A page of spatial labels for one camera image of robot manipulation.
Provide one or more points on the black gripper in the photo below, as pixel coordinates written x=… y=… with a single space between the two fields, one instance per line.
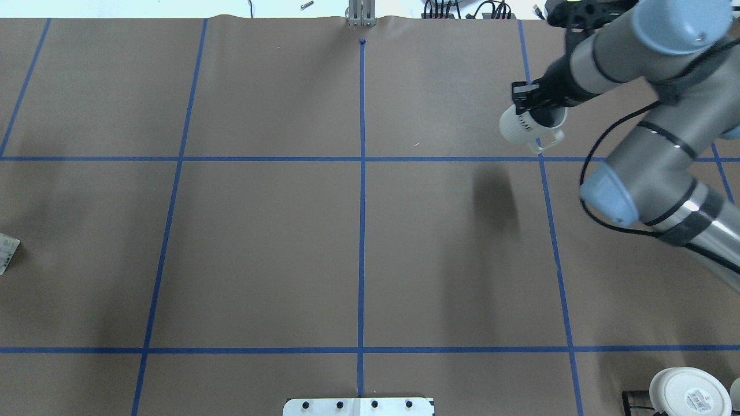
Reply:
x=554 y=85

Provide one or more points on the white mug grey inside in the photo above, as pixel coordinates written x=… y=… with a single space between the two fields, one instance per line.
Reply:
x=539 y=130

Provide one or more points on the milk carton green cap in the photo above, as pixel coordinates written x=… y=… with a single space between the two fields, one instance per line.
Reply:
x=8 y=248

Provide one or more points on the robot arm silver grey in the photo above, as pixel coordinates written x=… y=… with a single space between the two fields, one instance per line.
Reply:
x=684 y=52

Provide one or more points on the white mug upper on rack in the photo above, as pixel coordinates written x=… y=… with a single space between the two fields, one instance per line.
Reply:
x=734 y=393

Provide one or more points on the aluminium frame post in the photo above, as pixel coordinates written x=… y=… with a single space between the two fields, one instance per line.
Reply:
x=361 y=13

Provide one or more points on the black wire mug rack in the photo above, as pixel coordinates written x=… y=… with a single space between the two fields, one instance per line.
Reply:
x=637 y=403

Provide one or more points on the white pillar with base plate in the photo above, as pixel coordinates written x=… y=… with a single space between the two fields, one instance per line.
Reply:
x=360 y=406

